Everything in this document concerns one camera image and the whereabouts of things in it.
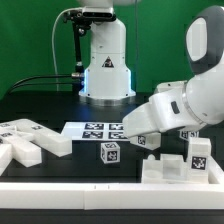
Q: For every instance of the white marker cube right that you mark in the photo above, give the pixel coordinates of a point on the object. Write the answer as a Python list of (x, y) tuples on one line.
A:
[(185, 135)]

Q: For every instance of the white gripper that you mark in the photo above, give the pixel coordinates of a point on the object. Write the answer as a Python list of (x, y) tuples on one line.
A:
[(165, 110)]

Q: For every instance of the white paper marker sheet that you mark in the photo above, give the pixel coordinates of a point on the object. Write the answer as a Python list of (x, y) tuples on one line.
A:
[(94, 131)]

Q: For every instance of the white chair seat part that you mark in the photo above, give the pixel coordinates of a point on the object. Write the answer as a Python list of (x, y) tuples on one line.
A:
[(168, 169)]

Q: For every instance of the black camera on stand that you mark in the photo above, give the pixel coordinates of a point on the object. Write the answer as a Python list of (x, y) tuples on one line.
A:
[(81, 19)]

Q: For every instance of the white marker cube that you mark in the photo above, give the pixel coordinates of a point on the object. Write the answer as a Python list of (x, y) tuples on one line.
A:
[(110, 152), (185, 135)]

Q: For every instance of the white chair part far left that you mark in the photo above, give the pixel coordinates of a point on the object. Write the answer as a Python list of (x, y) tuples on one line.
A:
[(17, 145)]

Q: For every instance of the white marker cube front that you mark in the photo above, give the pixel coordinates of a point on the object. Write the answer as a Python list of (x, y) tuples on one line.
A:
[(110, 152)]

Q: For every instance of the white front fence bar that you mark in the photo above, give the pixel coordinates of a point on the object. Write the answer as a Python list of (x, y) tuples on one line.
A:
[(110, 196)]

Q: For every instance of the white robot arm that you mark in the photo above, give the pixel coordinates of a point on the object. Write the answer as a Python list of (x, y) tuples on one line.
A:
[(187, 105)]

